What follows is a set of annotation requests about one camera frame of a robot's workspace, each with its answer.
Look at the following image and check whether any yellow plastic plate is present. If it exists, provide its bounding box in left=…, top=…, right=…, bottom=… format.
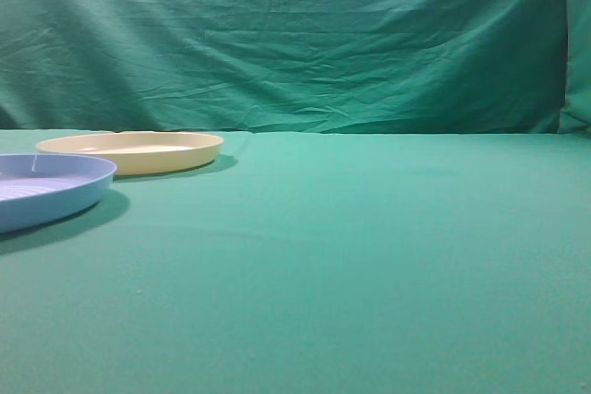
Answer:
left=36, top=131, right=223, bottom=176

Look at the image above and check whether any blue plastic plate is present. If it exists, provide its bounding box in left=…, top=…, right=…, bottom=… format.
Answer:
left=1, top=153, right=117, bottom=233

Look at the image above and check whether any green table cloth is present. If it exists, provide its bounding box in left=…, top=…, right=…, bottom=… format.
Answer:
left=1, top=133, right=590, bottom=393

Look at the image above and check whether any green backdrop cloth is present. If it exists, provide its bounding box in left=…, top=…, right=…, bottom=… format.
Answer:
left=1, top=0, right=590, bottom=134

